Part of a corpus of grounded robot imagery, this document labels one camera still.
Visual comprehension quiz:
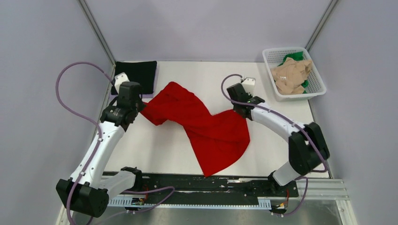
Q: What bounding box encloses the beige t shirt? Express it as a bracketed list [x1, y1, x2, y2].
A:
[269, 57, 314, 96]

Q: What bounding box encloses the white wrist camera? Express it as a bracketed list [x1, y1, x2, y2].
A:
[114, 72, 130, 94]
[241, 77, 256, 96]

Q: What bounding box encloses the white slotted cable duct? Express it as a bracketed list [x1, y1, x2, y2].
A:
[107, 196, 272, 210]

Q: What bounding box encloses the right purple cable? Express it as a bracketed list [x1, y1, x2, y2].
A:
[220, 74, 329, 218]

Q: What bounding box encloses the white plastic basket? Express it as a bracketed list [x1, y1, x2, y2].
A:
[262, 47, 326, 102]

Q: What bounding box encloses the red t shirt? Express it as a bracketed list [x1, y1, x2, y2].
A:
[141, 82, 250, 177]

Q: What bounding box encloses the folded black t shirt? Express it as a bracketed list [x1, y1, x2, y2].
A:
[110, 60, 158, 96]

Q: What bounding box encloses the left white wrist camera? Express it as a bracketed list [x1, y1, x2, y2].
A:
[114, 72, 130, 94]

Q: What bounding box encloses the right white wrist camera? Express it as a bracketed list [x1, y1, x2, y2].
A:
[241, 77, 256, 96]

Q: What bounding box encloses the aluminium frame rail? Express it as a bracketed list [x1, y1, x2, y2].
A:
[63, 172, 350, 203]

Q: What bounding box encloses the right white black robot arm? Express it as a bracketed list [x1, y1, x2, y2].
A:
[227, 83, 330, 196]

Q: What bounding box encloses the purple cable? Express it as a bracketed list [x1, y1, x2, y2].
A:
[55, 61, 176, 225]
[220, 74, 329, 218]

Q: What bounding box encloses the folded lavender t shirt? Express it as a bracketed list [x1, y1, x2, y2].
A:
[108, 63, 161, 101]

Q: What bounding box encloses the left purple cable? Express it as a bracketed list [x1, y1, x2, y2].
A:
[55, 61, 176, 225]

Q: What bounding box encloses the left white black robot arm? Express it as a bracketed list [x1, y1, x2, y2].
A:
[56, 82, 145, 218]

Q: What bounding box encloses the green t shirt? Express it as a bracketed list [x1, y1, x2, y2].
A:
[277, 51, 310, 94]

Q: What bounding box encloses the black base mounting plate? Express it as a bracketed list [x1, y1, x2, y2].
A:
[132, 173, 299, 206]

